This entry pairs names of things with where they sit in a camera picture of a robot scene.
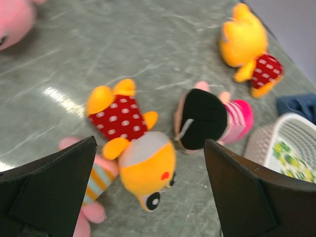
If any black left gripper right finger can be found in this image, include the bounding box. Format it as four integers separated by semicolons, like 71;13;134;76
204;140;316;237

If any white plastic basket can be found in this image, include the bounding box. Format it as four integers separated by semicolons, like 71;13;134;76
243;113;316;174

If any yellow plush face-down red dress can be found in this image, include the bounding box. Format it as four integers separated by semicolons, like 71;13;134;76
219;3;284;98

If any pink plush striped shirt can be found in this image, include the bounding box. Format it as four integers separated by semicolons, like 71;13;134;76
58;136;119;237
0;0;46;50

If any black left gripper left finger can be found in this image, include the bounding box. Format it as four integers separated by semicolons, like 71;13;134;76
0;136;97;237

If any black-haired doll pink striped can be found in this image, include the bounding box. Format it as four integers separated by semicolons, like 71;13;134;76
174;81;254;154

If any yellow plush red dotted dress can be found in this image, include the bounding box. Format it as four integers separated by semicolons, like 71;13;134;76
86;79;176;212

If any lemon print cloth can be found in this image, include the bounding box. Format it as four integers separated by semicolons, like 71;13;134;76
273;140;316;183

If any blue checked cloth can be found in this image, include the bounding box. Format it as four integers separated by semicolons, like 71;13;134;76
276;93;316;124

